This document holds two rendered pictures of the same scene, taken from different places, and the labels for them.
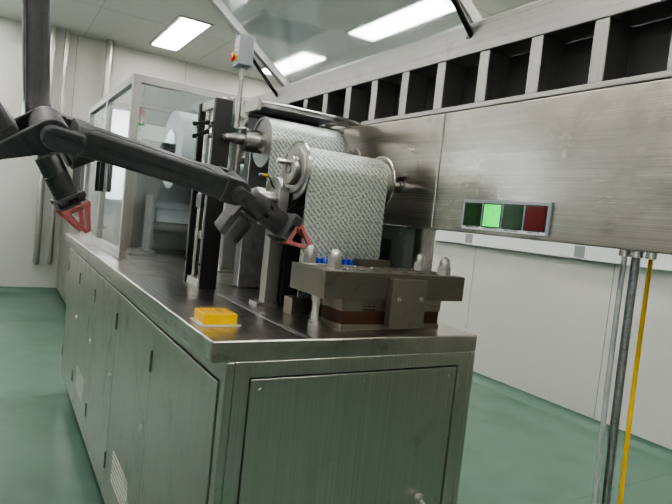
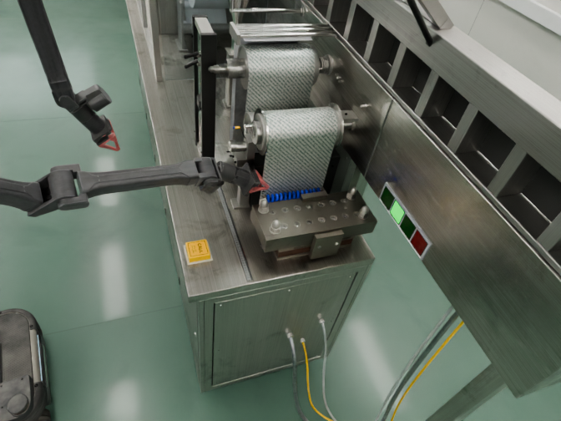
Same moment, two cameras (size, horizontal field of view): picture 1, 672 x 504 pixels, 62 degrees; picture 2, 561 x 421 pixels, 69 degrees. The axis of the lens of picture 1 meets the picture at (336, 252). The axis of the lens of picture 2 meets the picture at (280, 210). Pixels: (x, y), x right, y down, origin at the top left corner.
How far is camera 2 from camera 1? 0.93 m
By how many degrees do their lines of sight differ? 42
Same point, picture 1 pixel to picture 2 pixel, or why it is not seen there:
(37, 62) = (45, 47)
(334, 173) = (289, 141)
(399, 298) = (320, 246)
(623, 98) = (499, 229)
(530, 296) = (514, 58)
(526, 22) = (471, 83)
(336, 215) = (290, 165)
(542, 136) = (443, 194)
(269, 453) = (229, 322)
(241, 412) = (210, 314)
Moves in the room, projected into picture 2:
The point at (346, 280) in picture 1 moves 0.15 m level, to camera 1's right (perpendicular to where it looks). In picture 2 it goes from (281, 241) to (327, 253)
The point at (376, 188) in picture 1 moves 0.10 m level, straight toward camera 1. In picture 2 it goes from (325, 143) to (319, 160)
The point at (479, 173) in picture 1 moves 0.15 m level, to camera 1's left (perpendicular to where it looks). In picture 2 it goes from (400, 174) to (349, 161)
